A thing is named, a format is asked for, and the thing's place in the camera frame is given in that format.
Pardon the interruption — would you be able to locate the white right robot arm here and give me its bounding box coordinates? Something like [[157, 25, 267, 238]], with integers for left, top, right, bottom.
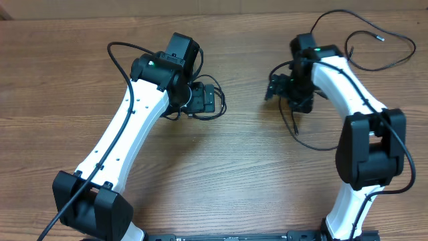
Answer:
[[265, 33, 415, 240]]

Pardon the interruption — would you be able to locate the black USB-A cable white plug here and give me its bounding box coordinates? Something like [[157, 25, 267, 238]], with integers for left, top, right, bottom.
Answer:
[[183, 74, 227, 121]]

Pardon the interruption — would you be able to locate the thin black cable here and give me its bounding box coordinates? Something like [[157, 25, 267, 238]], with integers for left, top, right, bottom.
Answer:
[[309, 9, 417, 72]]

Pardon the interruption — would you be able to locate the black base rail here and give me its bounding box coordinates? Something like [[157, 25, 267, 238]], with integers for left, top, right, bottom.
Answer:
[[142, 231, 327, 241]]

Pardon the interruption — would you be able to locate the black USB cable dark plug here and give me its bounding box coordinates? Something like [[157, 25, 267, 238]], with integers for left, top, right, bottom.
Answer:
[[278, 98, 338, 151]]

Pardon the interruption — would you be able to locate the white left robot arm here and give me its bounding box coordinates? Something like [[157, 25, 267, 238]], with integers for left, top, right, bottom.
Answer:
[[52, 33, 227, 241]]

